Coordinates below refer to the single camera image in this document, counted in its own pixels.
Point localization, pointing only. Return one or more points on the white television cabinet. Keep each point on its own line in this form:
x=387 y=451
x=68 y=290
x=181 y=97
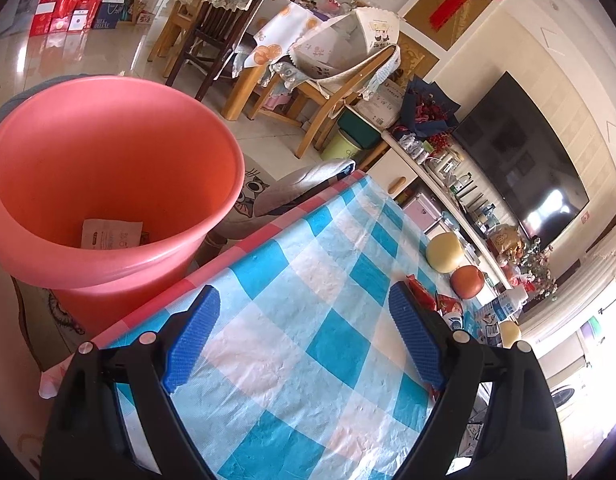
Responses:
x=438 y=180

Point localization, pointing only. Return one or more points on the dark blue flower bouquet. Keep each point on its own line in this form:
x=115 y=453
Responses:
x=430 y=107

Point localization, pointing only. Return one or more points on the red and white packet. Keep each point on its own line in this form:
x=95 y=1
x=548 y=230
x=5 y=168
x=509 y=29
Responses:
x=449 y=310

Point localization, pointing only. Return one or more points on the table with orange-print cloth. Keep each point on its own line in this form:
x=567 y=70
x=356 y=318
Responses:
x=283 y=30

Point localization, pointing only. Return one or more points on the blue-grey round seat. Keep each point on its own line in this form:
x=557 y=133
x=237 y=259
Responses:
x=32 y=90

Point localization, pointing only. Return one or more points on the red gift bags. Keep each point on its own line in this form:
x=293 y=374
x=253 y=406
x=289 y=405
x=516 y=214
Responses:
x=62 y=10

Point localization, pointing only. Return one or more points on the large yellow round fruit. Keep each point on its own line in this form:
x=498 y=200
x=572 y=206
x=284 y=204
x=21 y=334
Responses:
x=445 y=252

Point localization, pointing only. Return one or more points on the blue checkered tablecloth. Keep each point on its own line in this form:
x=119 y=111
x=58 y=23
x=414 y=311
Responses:
x=313 y=310

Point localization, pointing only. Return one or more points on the blue cardboard box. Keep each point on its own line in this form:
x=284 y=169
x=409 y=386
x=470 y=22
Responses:
x=107 y=15

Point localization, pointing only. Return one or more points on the pink plastic bucket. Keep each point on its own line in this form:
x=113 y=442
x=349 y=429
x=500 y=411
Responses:
x=112 y=160

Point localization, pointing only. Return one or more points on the gold wall panel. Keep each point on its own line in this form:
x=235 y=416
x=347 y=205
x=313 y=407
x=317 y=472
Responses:
x=438 y=15

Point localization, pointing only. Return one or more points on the dark wooden chair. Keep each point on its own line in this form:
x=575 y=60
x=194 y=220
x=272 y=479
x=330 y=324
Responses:
x=212 y=30

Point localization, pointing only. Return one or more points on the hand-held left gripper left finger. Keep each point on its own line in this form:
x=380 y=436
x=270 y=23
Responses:
x=195 y=330

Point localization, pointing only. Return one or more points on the grey seat cushion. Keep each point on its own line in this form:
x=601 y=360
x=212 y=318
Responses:
x=298 y=185

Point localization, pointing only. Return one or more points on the blue and white carton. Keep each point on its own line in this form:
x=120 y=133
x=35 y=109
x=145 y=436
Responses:
x=503 y=307

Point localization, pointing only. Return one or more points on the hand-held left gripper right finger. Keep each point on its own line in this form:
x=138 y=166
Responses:
x=413 y=330

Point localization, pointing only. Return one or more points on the pink storage case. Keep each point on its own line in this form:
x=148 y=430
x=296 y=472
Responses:
x=420 y=212

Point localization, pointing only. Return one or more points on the light wooden chair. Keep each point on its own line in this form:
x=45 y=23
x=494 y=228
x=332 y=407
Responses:
x=175 y=20

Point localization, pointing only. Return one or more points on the dried flower bunch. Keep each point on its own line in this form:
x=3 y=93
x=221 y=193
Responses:
x=538 y=270

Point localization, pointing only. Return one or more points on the red-orange round fruit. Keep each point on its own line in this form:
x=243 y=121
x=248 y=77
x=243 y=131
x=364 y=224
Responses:
x=468 y=282

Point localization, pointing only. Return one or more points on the wooden chair with cream cover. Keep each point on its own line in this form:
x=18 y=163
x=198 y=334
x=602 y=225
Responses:
x=338 y=45

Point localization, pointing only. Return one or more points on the white curtain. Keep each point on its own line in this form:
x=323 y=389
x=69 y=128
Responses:
x=578 y=285

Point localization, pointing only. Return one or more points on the white paper packet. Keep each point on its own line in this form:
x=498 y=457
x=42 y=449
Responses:
x=110 y=235

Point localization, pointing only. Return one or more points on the red crumpled snack wrapper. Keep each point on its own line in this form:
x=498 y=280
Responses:
x=423 y=294

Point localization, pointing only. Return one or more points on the white washing machine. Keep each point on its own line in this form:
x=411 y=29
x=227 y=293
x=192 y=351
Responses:
x=568 y=402

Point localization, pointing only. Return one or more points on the green trash bin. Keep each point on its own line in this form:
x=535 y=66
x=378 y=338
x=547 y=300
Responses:
x=355 y=132

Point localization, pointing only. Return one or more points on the black flat television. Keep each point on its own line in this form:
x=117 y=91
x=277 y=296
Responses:
x=523 y=165

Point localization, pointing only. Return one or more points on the cat print rug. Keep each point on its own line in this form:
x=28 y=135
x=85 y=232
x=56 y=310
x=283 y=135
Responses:
x=253 y=190

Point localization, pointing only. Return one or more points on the white printed sack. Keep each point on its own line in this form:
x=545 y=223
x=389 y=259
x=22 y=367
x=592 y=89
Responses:
x=383 y=105

